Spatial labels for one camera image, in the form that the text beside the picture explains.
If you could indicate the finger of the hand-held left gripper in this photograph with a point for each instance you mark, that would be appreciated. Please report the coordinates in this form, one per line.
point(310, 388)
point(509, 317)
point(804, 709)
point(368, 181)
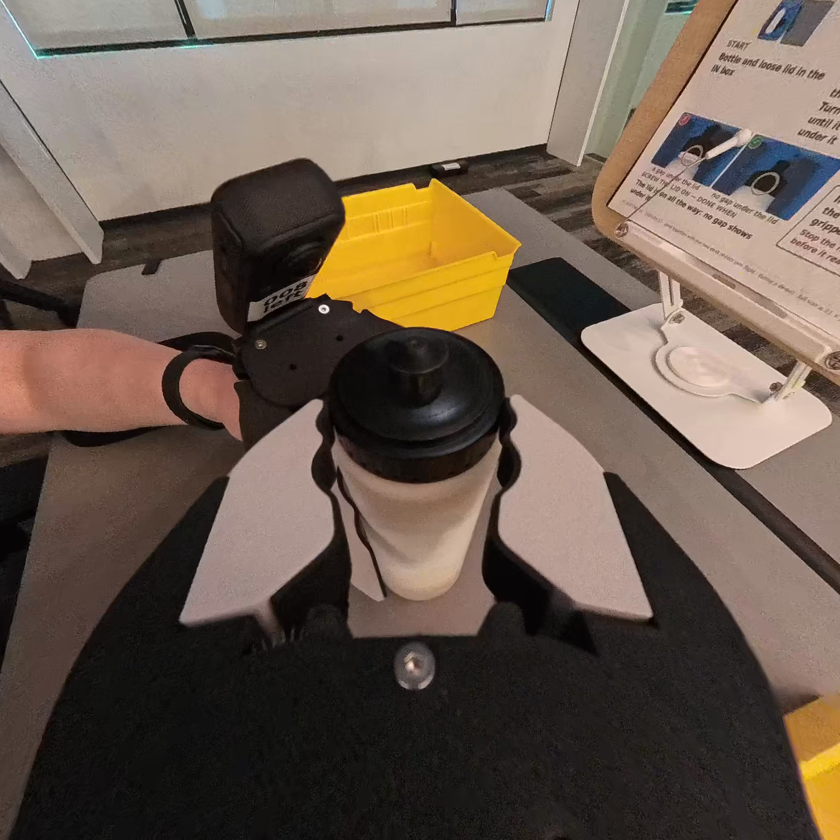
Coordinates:
point(364, 571)

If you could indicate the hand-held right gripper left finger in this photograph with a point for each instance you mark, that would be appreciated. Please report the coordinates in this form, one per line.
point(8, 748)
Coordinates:
point(262, 538)

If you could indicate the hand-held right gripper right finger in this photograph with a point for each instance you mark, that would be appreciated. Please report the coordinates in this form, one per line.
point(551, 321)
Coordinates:
point(571, 531)

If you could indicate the white plastic bottle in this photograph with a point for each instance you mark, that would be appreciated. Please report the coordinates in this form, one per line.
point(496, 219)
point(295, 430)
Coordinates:
point(426, 525)

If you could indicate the yellow plastic bin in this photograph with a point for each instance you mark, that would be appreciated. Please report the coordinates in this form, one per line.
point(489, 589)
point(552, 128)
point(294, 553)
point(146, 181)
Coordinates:
point(426, 262)
point(820, 754)

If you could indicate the black bottle lid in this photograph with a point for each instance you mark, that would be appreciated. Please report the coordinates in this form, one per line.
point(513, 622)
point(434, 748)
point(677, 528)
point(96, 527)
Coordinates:
point(420, 407)

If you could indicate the person's left forearm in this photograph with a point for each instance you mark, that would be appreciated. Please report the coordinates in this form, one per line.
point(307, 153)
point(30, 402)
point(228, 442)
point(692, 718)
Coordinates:
point(85, 380)

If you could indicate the person's left hand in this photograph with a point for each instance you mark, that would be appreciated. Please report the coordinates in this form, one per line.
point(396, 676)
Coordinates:
point(216, 407)

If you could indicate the white framed window partition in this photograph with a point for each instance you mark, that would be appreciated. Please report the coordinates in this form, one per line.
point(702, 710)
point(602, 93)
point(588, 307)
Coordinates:
point(295, 118)

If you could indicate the small black desk clip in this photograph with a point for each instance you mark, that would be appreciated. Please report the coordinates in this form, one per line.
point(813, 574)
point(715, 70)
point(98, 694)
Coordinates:
point(151, 267)

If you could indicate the black wristband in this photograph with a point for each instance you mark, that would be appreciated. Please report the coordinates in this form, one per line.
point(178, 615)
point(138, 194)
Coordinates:
point(172, 394)

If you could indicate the small black floor box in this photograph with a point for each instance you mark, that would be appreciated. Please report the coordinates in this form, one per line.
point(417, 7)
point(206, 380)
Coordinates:
point(449, 168)

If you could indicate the white board stand base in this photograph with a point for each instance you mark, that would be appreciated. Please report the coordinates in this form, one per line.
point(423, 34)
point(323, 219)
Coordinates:
point(741, 426)

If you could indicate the black smooth desk mat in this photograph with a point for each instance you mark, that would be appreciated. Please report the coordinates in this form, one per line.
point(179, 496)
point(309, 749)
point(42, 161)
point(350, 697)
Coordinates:
point(564, 289)

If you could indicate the person's navy clothing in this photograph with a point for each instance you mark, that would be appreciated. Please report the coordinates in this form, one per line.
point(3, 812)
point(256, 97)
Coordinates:
point(16, 525)

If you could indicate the wooden instruction sheet board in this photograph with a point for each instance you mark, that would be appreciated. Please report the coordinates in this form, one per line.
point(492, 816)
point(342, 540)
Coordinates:
point(754, 131)

